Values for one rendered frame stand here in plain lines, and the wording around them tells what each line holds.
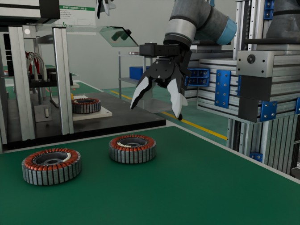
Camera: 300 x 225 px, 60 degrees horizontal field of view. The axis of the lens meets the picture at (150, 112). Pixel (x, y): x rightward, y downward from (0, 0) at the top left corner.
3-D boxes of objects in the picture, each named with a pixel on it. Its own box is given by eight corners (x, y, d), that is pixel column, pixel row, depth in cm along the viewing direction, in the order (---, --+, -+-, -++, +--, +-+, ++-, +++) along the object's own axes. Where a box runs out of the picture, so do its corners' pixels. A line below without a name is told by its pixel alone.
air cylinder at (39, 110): (49, 115, 92) (47, 100, 90) (52, 120, 85) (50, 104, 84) (33, 117, 89) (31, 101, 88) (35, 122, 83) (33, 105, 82)
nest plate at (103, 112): (99, 107, 104) (99, 104, 103) (112, 115, 91) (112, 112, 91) (60, 111, 97) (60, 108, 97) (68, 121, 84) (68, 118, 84)
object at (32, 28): (34, 39, 75) (33, 24, 74) (36, 38, 70) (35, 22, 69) (17, 39, 73) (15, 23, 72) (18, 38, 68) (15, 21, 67)
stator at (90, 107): (97, 106, 101) (97, 96, 100) (104, 112, 91) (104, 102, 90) (67, 108, 96) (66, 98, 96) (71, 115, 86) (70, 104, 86)
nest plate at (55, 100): (84, 97, 125) (84, 95, 124) (93, 103, 112) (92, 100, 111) (51, 100, 118) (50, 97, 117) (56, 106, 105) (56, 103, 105)
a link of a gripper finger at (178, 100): (197, 118, 61) (186, 85, 66) (185, 110, 57) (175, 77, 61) (185, 123, 63) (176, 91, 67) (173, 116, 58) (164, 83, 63)
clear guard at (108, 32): (113, 47, 105) (112, 31, 104) (139, 46, 84) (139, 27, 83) (24, 46, 90) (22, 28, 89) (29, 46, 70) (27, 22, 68)
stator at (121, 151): (131, 143, 70) (131, 130, 69) (165, 153, 63) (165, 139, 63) (99, 156, 62) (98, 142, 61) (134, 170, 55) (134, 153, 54)
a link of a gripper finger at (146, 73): (145, 97, 67) (168, 72, 65) (141, 95, 66) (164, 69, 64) (137, 86, 70) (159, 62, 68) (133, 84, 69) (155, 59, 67)
